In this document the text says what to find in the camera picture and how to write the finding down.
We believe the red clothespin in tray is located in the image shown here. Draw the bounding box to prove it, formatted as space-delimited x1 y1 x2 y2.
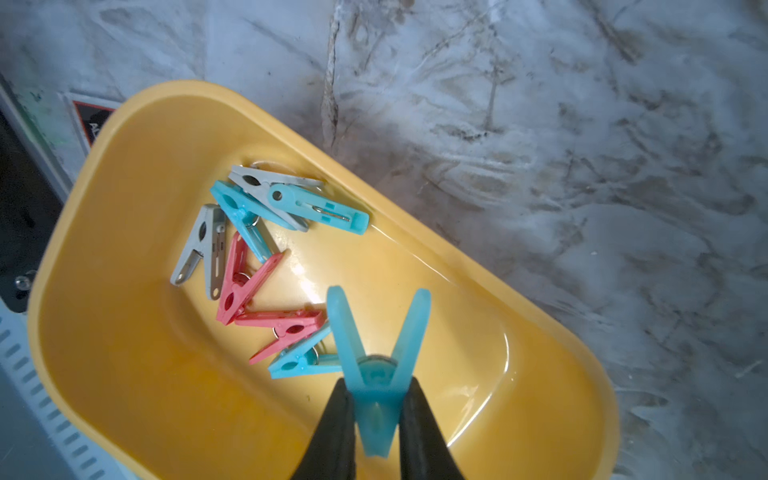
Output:
234 310 325 365
216 233 284 326

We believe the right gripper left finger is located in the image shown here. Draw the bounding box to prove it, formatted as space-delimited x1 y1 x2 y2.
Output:
291 379 357 480

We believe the teal translucent clothespin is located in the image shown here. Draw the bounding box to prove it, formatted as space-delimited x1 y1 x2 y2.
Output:
326 286 432 458

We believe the black triangle marker sticker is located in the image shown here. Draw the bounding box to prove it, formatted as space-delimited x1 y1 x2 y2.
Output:
59 90 122 156

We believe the yellow plastic storage tray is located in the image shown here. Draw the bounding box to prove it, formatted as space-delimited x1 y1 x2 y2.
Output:
28 81 620 479

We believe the grey clothespin in tray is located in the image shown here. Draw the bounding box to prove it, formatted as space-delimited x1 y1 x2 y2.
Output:
227 164 325 233
170 204 227 300

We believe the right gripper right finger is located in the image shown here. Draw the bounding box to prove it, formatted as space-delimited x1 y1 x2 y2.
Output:
399 377 464 480

